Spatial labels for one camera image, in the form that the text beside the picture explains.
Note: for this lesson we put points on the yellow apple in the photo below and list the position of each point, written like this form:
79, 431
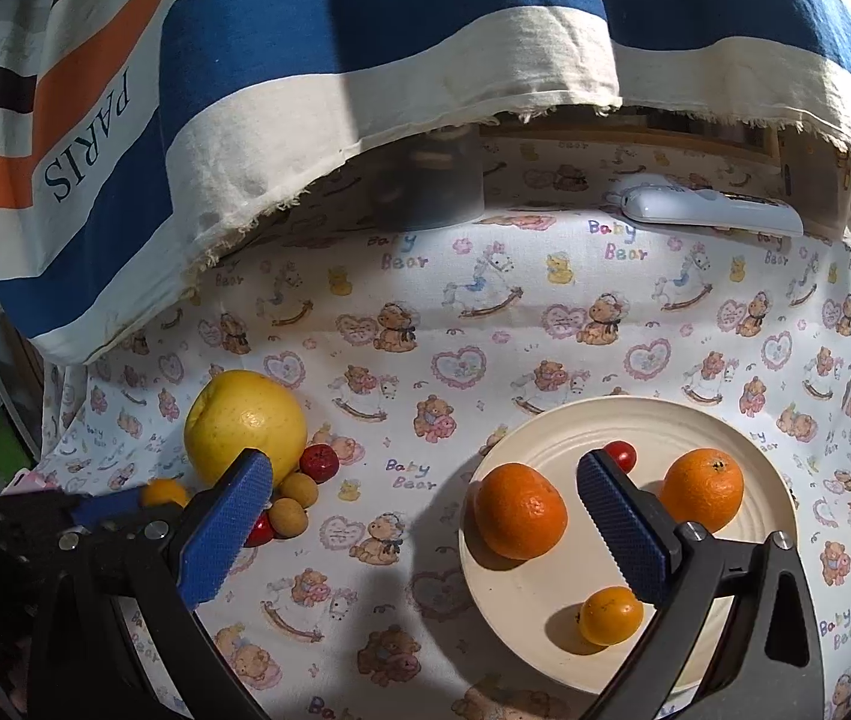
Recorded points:
238, 420

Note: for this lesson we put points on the kumquat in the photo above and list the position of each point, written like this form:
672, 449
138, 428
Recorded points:
164, 493

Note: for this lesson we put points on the cream plate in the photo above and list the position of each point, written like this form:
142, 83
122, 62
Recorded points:
530, 615

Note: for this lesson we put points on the orange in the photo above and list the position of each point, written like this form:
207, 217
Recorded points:
520, 510
701, 487

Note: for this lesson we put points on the striped hanging cloth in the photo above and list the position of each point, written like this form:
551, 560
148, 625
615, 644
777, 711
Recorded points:
395, 37

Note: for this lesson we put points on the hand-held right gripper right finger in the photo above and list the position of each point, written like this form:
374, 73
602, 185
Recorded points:
624, 529

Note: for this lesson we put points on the brown longan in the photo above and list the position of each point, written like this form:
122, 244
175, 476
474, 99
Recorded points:
288, 520
299, 489

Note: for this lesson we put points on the red cherry tomato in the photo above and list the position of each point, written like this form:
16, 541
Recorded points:
620, 454

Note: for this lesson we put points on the bear printed tablecloth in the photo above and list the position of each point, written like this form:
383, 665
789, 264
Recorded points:
470, 300

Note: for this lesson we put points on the white remote control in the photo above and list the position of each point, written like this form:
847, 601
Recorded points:
695, 206

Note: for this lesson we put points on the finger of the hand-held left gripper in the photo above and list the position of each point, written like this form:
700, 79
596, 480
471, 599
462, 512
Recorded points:
107, 508

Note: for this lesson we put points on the yellow cherry tomato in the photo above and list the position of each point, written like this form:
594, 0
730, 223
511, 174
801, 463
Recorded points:
610, 615

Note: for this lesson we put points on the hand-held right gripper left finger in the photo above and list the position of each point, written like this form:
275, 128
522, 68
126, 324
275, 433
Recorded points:
227, 525

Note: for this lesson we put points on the small dark red fruit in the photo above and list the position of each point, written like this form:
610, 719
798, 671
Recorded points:
319, 462
260, 534

